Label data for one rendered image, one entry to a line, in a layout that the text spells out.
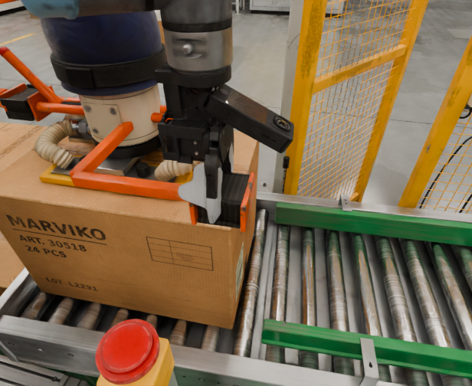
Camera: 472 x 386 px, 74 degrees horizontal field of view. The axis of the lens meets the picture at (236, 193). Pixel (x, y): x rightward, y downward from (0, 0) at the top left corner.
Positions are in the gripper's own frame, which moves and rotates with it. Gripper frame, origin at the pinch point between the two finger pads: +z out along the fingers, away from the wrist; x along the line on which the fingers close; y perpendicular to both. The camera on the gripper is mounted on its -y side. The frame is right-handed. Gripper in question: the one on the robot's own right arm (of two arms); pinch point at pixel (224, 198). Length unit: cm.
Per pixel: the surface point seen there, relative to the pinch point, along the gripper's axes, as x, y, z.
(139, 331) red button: 20.6, 5.4, 4.1
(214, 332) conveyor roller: -5, 5, 53
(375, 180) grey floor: -165, -71, 109
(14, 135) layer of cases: -90, 141, 52
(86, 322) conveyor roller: 0, 42, 53
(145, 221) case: -6.1, 18.7, 14.4
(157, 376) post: 23.4, 2.8, 8.5
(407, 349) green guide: -5, -42, 44
